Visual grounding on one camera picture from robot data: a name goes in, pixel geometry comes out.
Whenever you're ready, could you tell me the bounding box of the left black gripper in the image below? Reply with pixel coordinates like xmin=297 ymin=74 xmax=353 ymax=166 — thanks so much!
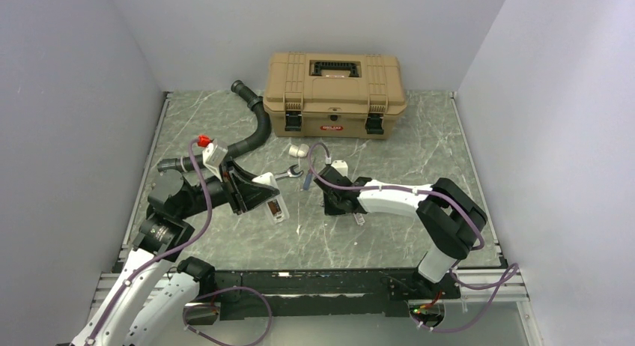
xmin=177 ymin=156 xmax=280 ymax=219

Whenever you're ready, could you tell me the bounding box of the white battery cover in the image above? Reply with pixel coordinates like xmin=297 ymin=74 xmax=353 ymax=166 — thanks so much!
xmin=353 ymin=213 xmax=365 ymax=226

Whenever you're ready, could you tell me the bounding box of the white AC remote control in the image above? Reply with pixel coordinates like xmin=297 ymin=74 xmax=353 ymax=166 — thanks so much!
xmin=252 ymin=172 xmax=290 ymax=225

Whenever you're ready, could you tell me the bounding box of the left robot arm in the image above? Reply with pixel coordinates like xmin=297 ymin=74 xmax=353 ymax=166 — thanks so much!
xmin=71 ymin=161 xmax=285 ymax=345

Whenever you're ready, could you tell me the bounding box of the white pipe elbow fitting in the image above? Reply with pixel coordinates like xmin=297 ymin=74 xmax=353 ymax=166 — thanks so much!
xmin=288 ymin=144 xmax=310 ymax=159

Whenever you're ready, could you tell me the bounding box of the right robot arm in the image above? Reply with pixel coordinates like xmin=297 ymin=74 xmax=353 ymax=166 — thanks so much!
xmin=314 ymin=164 xmax=487 ymax=297

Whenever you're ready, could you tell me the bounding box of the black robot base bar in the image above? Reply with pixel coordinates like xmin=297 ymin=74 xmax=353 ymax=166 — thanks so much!
xmin=185 ymin=267 xmax=461 ymax=325

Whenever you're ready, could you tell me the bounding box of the blue red screwdriver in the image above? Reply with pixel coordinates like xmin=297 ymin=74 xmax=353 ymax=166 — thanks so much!
xmin=301 ymin=157 xmax=315 ymax=191

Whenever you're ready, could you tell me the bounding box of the silver combination wrench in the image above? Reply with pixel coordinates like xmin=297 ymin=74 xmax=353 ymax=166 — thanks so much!
xmin=274 ymin=164 xmax=304 ymax=180

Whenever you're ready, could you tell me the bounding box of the tan plastic toolbox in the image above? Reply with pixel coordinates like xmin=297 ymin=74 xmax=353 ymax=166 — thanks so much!
xmin=264 ymin=52 xmax=407 ymax=139

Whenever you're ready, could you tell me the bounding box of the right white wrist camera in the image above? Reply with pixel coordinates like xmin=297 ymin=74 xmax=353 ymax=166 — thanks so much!
xmin=331 ymin=160 xmax=348 ymax=177

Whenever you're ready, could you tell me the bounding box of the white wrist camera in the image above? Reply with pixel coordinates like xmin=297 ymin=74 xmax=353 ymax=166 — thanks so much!
xmin=197 ymin=135 xmax=228 ymax=179
xmin=331 ymin=160 xmax=348 ymax=177

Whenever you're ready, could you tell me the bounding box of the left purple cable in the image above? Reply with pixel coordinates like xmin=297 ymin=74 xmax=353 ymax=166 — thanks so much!
xmin=84 ymin=139 xmax=274 ymax=346

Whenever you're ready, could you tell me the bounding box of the purple cable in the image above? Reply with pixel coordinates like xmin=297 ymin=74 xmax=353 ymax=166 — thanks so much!
xmin=306 ymin=142 xmax=520 ymax=335
xmin=84 ymin=139 xmax=274 ymax=346

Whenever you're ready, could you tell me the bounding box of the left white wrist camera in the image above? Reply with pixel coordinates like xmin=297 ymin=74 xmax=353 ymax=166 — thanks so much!
xmin=197 ymin=135 xmax=228 ymax=179

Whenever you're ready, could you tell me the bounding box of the black corrugated hose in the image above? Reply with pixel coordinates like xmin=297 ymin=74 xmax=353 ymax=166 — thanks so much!
xmin=157 ymin=80 xmax=273 ymax=174

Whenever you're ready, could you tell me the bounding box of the aluminium frame rail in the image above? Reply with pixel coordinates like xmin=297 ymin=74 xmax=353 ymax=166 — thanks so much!
xmin=91 ymin=269 xmax=529 ymax=308

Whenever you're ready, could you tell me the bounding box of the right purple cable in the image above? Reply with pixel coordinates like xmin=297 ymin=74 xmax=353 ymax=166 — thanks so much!
xmin=306 ymin=142 xmax=520 ymax=335

